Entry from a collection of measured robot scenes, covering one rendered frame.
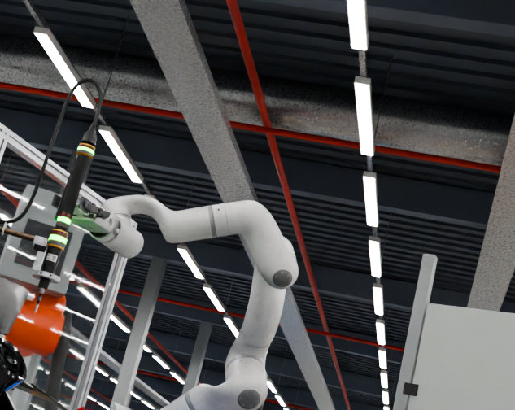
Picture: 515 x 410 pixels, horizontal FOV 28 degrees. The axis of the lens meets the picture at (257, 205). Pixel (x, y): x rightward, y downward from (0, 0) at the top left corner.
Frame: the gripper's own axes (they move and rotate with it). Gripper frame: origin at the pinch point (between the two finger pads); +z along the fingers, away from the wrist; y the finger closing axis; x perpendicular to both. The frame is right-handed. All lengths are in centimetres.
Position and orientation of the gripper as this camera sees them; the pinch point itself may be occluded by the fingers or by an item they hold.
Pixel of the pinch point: (69, 202)
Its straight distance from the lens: 265.4
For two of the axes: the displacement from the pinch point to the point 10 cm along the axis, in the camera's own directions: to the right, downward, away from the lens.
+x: 2.4, -9.2, 3.1
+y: -8.9, -0.7, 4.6
